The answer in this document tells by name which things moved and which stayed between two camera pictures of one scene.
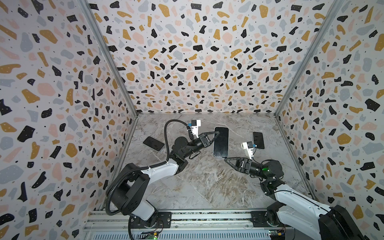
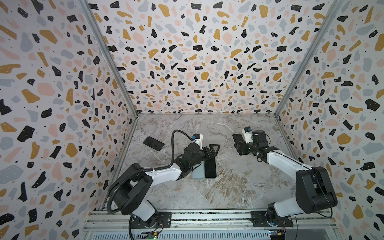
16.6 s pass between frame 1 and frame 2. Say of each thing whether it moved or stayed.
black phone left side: stayed
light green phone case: moved
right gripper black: moved
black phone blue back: moved
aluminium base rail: stayed
